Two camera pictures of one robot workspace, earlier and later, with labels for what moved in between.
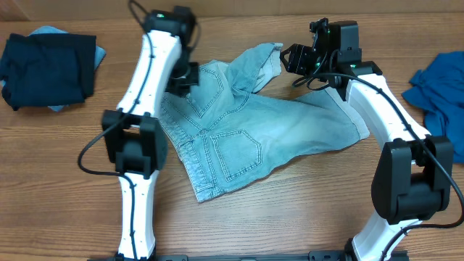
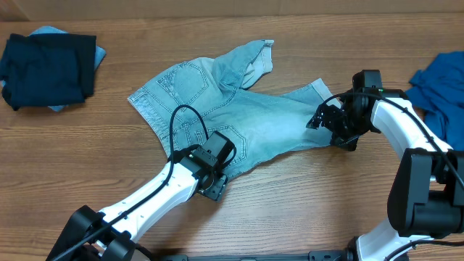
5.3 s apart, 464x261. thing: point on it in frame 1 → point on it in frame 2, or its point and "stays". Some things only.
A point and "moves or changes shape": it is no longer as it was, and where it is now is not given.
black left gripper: x=182 y=84 → x=216 y=189
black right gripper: x=293 y=58 → x=333 y=121
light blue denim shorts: x=231 y=137 moves or changes shape
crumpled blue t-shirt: x=438 y=89 stays
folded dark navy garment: x=46 y=69 stays
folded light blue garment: x=99 y=55 stays
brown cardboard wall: x=31 y=10 stays
